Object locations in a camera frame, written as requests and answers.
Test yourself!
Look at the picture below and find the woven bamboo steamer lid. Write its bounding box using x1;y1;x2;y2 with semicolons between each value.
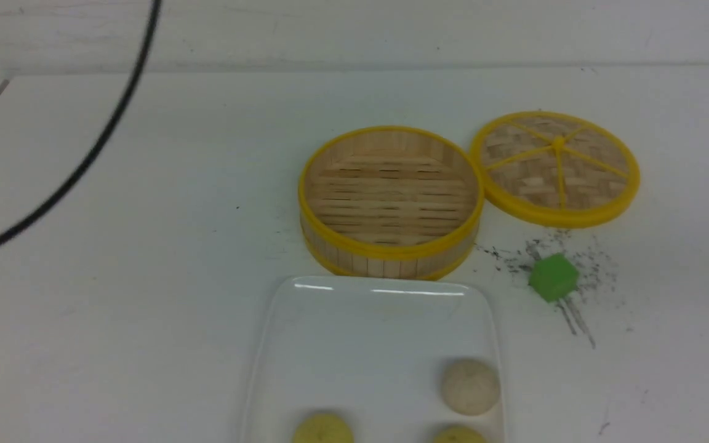
470;110;641;229

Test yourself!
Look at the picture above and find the bamboo steamer basket yellow rim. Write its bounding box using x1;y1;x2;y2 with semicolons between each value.
298;126;484;281

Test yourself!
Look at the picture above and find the black camera cable left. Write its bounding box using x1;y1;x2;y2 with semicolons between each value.
0;0;164;266

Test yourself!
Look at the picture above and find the yellow steamed bun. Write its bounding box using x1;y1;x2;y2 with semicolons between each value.
292;412;355;443
431;425;487;443

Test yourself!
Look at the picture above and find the white rectangular plate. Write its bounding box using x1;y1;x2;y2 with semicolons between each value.
237;276;510;442

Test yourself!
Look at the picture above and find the green cube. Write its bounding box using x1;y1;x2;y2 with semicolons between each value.
529;254;580;303

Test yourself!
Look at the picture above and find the white steamed bun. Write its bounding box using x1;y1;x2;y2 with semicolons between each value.
441;359;502;416

